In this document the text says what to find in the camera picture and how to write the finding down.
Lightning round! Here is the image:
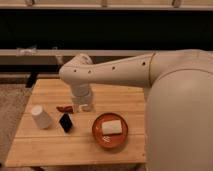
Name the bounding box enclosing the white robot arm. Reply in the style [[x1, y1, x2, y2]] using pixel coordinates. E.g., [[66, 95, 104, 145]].
[[59, 49, 213, 171]]

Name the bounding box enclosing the black eraser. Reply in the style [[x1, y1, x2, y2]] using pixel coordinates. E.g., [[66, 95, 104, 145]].
[[59, 113, 73, 133]]

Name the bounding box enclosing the white block on plate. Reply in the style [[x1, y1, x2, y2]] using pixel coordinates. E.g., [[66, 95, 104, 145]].
[[102, 120, 122, 135]]

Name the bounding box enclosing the light wooden shelf rail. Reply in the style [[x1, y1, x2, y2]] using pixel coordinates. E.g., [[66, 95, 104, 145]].
[[0, 48, 151, 65]]

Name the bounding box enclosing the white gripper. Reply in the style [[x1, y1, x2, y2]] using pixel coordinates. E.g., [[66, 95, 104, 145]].
[[70, 84, 93, 112]]

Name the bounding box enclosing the orange round plate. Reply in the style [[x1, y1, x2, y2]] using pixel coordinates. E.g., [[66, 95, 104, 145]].
[[92, 112, 128, 149]]

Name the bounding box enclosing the red-brown small object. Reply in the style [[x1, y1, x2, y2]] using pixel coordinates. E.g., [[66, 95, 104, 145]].
[[56, 106, 74, 114]]

